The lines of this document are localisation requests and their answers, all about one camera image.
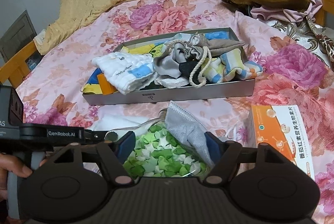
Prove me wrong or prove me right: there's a grey face mask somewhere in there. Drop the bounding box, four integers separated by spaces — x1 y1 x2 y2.
165 101 214 167

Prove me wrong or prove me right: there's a white cloth with blue patches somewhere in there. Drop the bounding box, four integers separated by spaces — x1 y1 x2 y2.
92 52 158 95

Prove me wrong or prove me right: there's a striped colourful cloth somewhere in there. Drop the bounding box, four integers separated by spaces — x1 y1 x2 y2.
201 48 263 83

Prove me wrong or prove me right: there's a grey cloth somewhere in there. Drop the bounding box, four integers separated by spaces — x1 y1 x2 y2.
153 43 187 79

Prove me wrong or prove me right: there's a beige drawstring pouch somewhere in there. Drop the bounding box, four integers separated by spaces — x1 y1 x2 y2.
164 33 245 88

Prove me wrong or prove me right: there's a black sock with white text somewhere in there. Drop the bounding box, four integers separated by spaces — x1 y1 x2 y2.
179 60 198 78

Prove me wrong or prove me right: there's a person's left hand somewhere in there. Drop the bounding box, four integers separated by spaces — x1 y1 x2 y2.
0 152 48 224

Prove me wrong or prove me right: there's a bag of green paper stars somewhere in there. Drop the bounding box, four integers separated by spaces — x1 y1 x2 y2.
104 117 212 178

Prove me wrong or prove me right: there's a pink floral bed sheet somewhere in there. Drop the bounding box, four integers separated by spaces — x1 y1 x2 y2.
17 0 333 223

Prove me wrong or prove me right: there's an orange white medicine box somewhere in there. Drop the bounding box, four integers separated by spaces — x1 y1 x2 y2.
246 105 315 179

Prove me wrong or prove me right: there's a grey tray with cartoon picture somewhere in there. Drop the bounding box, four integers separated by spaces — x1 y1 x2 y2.
82 28 256 105

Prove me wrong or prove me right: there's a grey wooden door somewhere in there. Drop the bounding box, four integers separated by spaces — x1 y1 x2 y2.
1 10 37 62

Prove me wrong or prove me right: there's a brown patterned cream fabric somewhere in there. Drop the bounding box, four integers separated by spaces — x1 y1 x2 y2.
266 17 333 70

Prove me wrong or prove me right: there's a light pink cloth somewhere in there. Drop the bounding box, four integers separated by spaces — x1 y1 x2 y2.
250 0 323 23

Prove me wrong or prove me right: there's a wooden bed frame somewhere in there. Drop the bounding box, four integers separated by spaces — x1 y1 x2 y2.
0 41 37 88

